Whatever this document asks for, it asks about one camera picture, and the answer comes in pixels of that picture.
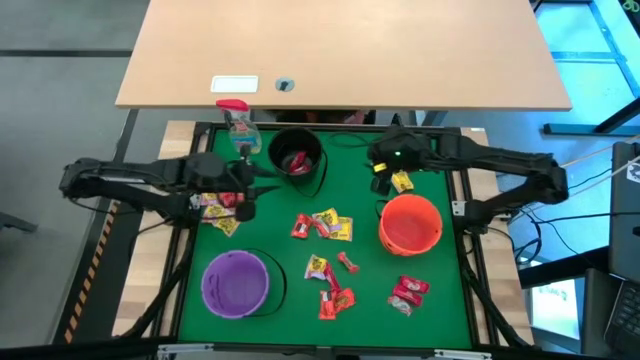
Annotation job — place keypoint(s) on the black plastic bucket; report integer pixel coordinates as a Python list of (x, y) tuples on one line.
[(282, 145)]

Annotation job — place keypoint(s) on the light wooden desk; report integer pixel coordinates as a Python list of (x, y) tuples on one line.
[(350, 50)]

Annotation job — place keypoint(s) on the dark metal floor frame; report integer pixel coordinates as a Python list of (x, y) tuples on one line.
[(585, 56)]

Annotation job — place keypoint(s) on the yellow Sour Patch candy pack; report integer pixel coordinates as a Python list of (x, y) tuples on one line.
[(342, 229), (327, 216), (227, 226), (402, 181), (216, 211), (315, 266)]

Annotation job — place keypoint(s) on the grey desk leg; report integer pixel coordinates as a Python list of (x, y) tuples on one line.
[(434, 117)]

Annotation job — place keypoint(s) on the orange pumpkin face bucket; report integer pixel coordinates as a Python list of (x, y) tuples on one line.
[(410, 225)]

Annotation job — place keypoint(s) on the white metal bracket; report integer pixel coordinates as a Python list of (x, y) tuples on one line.
[(195, 201), (458, 208)]

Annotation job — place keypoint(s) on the dark laptop with keyboard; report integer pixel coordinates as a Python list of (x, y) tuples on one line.
[(625, 320)]

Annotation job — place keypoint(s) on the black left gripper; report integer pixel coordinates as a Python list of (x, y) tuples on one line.
[(242, 180)]

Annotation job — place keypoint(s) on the grey laptop lid with sticker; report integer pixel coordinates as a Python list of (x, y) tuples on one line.
[(625, 225)]

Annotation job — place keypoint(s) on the grey chair leg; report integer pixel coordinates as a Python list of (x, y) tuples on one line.
[(17, 222)]

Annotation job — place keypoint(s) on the dark chair under desk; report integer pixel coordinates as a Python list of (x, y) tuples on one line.
[(325, 117)]

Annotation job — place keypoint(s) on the purple plastic bucket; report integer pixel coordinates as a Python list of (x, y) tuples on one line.
[(235, 285)]

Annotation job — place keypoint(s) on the black desk base bar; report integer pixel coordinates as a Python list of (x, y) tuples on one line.
[(575, 129)]

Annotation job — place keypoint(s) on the black rig crossbar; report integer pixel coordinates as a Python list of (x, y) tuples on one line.
[(75, 352)]

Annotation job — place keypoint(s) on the silver metal bracket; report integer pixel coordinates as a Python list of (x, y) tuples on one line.
[(462, 355), (185, 350)]

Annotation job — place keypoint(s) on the black desk leg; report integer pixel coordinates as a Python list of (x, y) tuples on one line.
[(127, 135)]

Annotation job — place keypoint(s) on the pink yellow candy pack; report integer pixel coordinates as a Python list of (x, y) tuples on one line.
[(209, 199)]

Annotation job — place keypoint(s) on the black frame strut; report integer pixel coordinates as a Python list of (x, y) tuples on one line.
[(160, 300), (492, 310)]

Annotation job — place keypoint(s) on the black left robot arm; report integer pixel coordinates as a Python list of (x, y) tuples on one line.
[(125, 175)]

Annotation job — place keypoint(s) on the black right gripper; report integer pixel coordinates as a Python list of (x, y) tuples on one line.
[(400, 150)]

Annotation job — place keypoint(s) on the lit white screen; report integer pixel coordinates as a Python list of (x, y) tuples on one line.
[(555, 310)]

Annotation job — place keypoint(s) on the black yellow hazard strip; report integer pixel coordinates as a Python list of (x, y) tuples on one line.
[(100, 280)]

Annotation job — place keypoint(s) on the Windex spray bottle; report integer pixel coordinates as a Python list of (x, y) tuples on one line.
[(244, 135)]

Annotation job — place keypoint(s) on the green felt table mat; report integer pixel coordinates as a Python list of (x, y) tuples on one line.
[(300, 330)]

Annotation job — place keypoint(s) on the black side table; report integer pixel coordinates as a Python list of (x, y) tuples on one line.
[(560, 267)]

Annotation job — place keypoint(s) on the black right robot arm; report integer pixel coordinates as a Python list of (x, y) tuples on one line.
[(500, 160)]

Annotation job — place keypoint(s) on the black aluminium table frame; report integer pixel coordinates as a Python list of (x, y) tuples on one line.
[(350, 127)]

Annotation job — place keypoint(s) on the white rectangular desk plate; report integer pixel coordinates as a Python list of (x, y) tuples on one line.
[(234, 84)]

